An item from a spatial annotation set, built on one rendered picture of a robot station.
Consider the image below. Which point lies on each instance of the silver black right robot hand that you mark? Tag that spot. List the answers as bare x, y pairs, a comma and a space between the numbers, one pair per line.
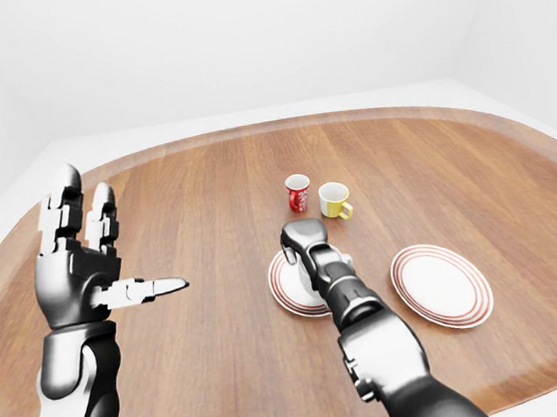
304, 233

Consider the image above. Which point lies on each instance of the red mug with white print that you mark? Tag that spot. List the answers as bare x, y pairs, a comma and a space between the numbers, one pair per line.
299, 197

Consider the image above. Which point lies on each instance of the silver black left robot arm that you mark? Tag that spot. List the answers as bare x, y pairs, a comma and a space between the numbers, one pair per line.
64, 384

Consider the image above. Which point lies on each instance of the yellow and white mug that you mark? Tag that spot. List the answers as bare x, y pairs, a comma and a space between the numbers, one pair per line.
332, 202

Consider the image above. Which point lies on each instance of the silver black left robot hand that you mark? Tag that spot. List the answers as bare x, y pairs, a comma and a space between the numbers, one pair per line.
65, 278

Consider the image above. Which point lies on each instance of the white plate with red rings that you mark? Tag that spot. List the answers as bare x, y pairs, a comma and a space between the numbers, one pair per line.
440, 284
279, 285

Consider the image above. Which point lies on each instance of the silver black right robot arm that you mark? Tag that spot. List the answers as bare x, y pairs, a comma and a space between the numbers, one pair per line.
379, 343

